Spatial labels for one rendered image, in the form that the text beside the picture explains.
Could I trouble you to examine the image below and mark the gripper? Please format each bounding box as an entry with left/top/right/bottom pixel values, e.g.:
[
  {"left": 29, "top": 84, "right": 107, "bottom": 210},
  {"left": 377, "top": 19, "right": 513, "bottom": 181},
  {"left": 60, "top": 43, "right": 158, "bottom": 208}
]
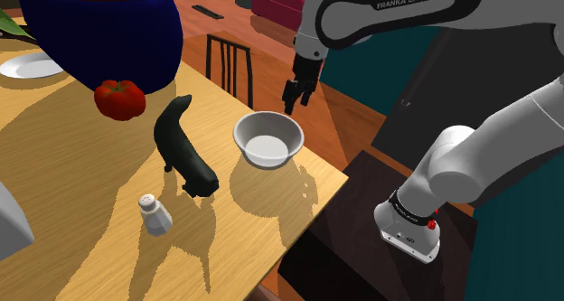
[{"left": 281, "top": 52, "right": 325, "bottom": 116}]

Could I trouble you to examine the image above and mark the black remote control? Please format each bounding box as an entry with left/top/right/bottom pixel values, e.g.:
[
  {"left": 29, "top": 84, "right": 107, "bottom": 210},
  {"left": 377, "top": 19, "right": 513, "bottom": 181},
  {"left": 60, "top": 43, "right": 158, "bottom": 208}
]
[{"left": 191, "top": 4, "right": 225, "bottom": 21}]

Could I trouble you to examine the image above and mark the black chair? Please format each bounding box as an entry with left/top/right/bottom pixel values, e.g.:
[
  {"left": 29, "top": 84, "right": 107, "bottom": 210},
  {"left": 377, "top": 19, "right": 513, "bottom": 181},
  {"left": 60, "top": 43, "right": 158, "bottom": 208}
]
[{"left": 204, "top": 33, "right": 255, "bottom": 111}]

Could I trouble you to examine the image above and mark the blue plant pot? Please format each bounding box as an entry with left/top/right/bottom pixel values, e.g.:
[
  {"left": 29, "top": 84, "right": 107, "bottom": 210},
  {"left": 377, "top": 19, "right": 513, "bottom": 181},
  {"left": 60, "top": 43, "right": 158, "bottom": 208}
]
[{"left": 16, "top": 0, "right": 184, "bottom": 96}]

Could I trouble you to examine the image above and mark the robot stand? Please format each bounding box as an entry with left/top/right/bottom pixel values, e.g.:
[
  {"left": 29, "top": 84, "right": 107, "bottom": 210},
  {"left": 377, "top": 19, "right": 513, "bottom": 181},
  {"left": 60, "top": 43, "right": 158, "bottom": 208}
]
[{"left": 277, "top": 149, "right": 480, "bottom": 301}]

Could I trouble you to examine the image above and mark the white salt shaker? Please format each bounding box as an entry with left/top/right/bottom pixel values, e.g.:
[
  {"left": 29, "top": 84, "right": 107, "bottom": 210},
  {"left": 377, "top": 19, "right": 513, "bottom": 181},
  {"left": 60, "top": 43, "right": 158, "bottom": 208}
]
[{"left": 137, "top": 193, "right": 174, "bottom": 238}]

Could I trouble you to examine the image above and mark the white plate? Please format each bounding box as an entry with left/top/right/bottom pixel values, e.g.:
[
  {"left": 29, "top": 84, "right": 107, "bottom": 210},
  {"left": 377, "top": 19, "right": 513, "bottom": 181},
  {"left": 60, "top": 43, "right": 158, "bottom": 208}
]
[{"left": 0, "top": 52, "right": 65, "bottom": 80}]

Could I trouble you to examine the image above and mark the black animal figure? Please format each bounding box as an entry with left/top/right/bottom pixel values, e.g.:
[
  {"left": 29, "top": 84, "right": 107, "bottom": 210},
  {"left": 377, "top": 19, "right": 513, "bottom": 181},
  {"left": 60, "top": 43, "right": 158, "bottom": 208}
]
[{"left": 153, "top": 94, "right": 220, "bottom": 199}]

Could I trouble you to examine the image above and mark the red tomato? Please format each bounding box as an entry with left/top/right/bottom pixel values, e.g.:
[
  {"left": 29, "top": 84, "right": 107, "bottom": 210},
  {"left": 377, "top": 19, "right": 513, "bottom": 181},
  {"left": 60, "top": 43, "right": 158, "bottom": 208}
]
[{"left": 93, "top": 80, "right": 147, "bottom": 122}]

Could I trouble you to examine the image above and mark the white bowl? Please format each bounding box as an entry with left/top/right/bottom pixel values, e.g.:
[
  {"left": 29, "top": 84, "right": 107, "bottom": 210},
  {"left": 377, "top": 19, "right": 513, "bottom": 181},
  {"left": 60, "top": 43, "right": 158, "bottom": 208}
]
[{"left": 232, "top": 110, "right": 306, "bottom": 169}]

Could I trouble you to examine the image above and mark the grey appliance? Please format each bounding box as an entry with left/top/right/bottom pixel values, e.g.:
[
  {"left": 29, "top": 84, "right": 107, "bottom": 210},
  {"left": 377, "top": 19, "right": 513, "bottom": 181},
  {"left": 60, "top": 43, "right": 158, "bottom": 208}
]
[{"left": 0, "top": 181, "right": 36, "bottom": 262}]

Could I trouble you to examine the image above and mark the pink sofa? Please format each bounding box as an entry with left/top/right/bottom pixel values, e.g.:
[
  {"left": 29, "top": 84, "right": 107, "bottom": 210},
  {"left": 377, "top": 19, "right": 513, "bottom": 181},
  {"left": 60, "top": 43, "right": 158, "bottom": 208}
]
[{"left": 250, "top": 0, "right": 309, "bottom": 33}]

